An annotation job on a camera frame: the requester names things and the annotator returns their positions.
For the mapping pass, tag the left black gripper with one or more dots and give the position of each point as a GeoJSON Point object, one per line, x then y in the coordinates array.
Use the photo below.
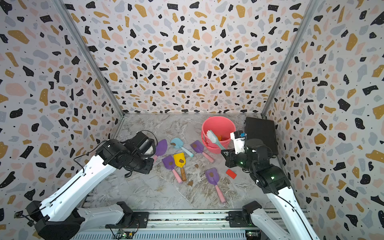
{"type": "Point", "coordinates": [148, 169]}

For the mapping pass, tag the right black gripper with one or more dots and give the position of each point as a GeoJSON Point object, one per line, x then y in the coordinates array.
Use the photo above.
{"type": "Point", "coordinates": [229, 159]}

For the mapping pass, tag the purple trowel pink handle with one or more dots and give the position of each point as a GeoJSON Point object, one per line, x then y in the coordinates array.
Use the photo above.
{"type": "Point", "coordinates": [213, 178]}
{"type": "Point", "coordinates": [161, 149]}
{"type": "Point", "coordinates": [198, 147]}
{"type": "Point", "coordinates": [169, 164]}

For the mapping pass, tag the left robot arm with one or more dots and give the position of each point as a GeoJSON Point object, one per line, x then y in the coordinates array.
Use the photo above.
{"type": "Point", "coordinates": [59, 216]}

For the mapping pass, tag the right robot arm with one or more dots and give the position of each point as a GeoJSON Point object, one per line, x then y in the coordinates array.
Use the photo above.
{"type": "Point", "coordinates": [276, 186]}

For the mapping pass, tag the light blue trowel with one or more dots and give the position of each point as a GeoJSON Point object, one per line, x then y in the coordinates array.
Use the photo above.
{"type": "Point", "coordinates": [179, 144]}

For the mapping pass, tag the pink plastic bucket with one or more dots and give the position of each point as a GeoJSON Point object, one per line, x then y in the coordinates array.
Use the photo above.
{"type": "Point", "coordinates": [221, 127]}

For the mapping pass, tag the black case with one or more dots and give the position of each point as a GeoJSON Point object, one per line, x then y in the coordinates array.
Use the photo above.
{"type": "Point", "coordinates": [263, 130]}

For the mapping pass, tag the red block front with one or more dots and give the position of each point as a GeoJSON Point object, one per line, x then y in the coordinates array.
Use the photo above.
{"type": "Point", "coordinates": [231, 174]}

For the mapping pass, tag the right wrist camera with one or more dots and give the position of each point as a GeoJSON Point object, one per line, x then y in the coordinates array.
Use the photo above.
{"type": "Point", "coordinates": [239, 139]}

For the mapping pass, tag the yellow trowel wooden handle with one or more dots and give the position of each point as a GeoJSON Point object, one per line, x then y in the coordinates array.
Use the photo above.
{"type": "Point", "coordinates": [180, 161]}

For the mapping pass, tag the purple trowel pink handle front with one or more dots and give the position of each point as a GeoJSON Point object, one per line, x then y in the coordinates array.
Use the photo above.
{"type": "Point", "coordinates": [213, 178]}

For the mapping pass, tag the purple trowel pink handle back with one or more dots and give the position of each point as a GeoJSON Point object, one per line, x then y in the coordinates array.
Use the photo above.
{"type": "Point", "coordinates": [198, 147]}

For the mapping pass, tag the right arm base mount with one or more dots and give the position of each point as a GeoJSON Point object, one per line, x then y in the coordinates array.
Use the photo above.
{"type": "Point", "coordinates": [239, 219]}

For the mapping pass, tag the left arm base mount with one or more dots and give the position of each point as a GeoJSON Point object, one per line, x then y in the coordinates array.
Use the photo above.
{"type": "Point", "coordinates": [134, 220]}

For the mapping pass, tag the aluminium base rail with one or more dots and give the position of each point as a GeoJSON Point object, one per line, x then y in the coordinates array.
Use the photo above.
{"type": "Point", "coordinates": [195, 225]}

